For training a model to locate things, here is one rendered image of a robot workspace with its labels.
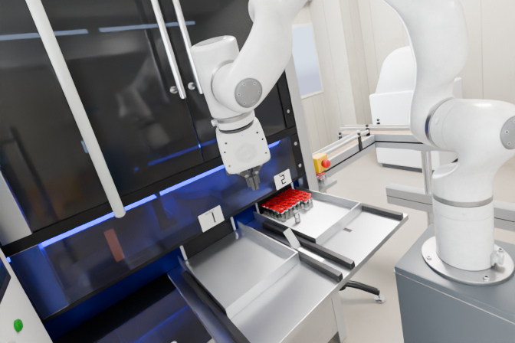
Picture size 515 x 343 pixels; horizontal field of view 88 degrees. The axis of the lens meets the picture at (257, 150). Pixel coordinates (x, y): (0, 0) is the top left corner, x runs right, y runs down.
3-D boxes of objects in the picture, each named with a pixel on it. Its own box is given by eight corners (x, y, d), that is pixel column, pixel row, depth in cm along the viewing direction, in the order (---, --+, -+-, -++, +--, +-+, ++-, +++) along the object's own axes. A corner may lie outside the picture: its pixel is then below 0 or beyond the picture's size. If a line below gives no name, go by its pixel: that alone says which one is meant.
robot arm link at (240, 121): (212, 124, 49) (217, 138, 50) (257, 109, 50) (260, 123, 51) (206, 109, 56) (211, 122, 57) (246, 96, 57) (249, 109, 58)
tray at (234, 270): (180, 264, 94) (177, 256, 93) (239, 228, 108) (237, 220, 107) (228, 320, 66) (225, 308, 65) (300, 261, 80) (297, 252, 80)
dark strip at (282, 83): (296, 175, 115) (253, -28, 96) (303, 171, 118) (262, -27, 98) (298, 176, 114) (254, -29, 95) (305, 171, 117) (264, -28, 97)
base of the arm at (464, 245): (522, 252, 67) (523, 186, 63) (502, 299, 57) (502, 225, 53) (437, 229, 83) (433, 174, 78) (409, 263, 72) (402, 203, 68)
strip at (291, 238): (286, 246, 89) (283, 232, 87) (292, 242, 90) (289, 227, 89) (319, 264, 77) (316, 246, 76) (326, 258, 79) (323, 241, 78)
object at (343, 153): (306, 194, 132) (300, 164, 128) (284, 188, 144) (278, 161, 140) (378, 148, 169) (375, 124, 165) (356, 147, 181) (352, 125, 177)
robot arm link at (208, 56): (261, 107, 50) (241, 96, 57) (244, 34, 43) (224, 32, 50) (221, 125, 48) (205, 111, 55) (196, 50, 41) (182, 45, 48)
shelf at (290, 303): (168, 277, 91) (166, 272, 91) (305, 192, 129) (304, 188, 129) (246, 385, 53) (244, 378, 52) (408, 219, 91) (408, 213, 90)
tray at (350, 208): (254, 218, 112) (253, 211, 111) (297, 193, 126) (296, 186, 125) (317, 247, 85) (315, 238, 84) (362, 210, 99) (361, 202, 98)
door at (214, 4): (204, 161, 90) (145, -32, 75) (293, 125, 113) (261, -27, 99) (205, 161, 89) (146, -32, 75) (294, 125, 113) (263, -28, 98)
